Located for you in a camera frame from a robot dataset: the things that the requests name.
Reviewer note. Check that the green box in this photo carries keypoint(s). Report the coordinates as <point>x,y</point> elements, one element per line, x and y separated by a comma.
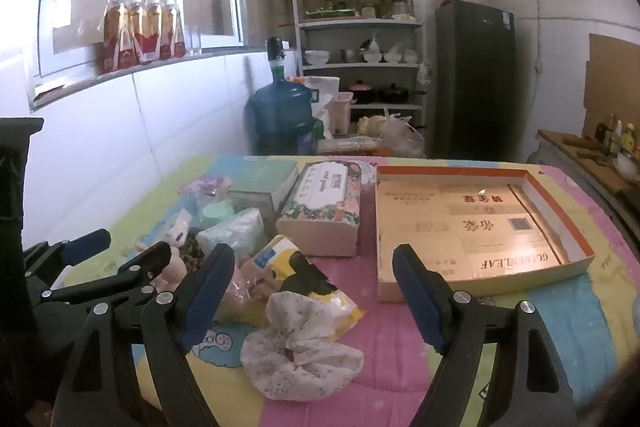
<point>260,179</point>

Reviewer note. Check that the pink plastic bin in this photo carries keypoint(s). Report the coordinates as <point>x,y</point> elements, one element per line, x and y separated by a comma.
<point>341,112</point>

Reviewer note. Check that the small white packet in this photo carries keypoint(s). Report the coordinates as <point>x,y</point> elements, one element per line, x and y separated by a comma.
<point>180,224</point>

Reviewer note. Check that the leopard print scrunchie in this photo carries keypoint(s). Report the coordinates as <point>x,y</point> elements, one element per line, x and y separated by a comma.
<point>192,249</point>

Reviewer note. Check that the white bowl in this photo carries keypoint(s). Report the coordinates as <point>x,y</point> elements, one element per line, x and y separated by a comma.
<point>629,163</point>

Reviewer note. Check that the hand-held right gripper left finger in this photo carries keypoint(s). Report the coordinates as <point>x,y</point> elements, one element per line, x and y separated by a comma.
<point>210,292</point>

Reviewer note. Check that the light blue tissue pack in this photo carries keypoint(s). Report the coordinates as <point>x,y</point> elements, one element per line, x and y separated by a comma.
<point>232,232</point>

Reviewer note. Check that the dark grey refrigerator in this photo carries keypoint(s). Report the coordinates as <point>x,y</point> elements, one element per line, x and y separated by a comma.
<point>475,77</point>

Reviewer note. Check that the kitchen counter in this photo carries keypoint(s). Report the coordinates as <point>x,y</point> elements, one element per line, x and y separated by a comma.
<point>565,144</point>

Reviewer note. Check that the white metal shelf rack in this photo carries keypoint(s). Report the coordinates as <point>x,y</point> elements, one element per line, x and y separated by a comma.
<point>360,24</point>

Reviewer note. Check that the black wok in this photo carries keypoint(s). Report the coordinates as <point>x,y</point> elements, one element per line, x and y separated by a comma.
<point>395,94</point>

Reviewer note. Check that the white sack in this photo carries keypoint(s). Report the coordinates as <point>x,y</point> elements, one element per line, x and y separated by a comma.
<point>320,97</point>

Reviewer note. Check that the cardboard sheet on wall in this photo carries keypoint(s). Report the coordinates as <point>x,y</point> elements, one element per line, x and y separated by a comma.
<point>612,82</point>

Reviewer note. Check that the clear drinking glass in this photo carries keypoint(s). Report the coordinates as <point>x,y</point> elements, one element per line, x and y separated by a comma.
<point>193,41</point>

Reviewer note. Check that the group of condiment bottles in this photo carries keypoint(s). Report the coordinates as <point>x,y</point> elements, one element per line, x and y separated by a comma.
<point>617,134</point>

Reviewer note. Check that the floral tissue box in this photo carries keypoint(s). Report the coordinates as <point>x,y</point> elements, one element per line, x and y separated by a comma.
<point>320,212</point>

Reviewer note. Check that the red label drink bottle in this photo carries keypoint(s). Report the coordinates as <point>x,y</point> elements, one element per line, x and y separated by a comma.
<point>172,29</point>
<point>115,37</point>
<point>153,32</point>
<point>135,34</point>

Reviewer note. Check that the orange-rimmed cardboard tray box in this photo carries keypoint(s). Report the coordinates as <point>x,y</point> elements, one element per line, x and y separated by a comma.
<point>450,237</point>

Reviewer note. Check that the mint green round puff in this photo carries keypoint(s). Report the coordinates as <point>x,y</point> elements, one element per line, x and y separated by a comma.
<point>216,213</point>

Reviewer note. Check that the blue water jug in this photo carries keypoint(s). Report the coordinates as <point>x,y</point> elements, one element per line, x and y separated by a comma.
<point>282,112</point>

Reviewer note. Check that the white floral scrunchie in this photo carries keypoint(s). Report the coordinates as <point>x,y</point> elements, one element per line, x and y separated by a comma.
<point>305,352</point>

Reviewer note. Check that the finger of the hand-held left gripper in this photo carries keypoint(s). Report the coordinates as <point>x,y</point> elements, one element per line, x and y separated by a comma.
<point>87,244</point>
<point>145,262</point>

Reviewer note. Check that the clear plastic bag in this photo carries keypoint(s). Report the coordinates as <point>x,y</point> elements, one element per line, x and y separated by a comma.
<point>247,294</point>

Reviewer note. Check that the plastic bag of food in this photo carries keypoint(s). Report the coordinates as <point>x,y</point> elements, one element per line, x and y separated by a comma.
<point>395,134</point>

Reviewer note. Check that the pink plush toy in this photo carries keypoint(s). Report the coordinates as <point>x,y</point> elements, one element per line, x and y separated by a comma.
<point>172,272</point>

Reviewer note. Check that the pink cooking pot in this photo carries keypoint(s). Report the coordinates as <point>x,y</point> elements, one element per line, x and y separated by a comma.
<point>360,92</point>

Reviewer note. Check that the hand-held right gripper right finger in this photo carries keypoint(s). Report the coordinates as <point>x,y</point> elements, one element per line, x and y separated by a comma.
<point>420,297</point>

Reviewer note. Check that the teddy bear with purple bow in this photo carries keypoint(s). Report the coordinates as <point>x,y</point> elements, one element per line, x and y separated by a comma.
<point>205,187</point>

